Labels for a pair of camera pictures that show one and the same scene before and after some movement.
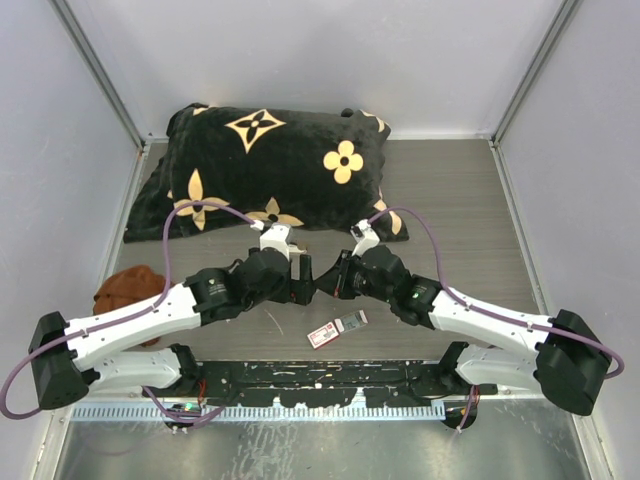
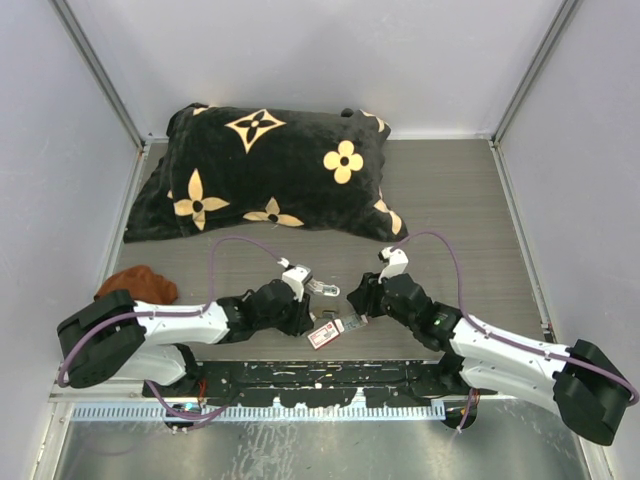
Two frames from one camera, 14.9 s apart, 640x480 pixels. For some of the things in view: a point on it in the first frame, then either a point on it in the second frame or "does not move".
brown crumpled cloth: (129, 286) does not move
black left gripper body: (296, 281) to (306, 308)
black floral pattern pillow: (319, 171) does not move
